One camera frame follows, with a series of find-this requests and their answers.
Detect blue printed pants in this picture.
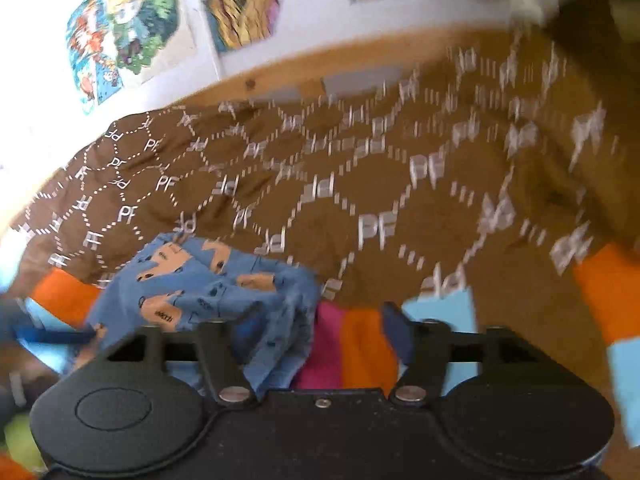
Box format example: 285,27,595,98
87,237,323,397

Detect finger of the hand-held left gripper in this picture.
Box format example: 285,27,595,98
12,324,98,348

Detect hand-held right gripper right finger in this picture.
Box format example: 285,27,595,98
381,302,543,407

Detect blond cartoon figure wall poster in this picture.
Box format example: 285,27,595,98
106,0,197,86

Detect colourful patchwork bedsheet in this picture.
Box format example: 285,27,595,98
0,242,640,480

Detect brown patterned blanket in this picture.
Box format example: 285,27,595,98
10,5,640,461

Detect wooden bed frame rail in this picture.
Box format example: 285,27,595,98
170,22,511,111

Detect blue cartoon wall poster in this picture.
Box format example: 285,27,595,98
65,0,128,117

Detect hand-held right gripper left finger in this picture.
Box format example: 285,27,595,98
107,309,262,407

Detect swirly colourful wall poster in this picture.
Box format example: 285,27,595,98
199,0,292,54

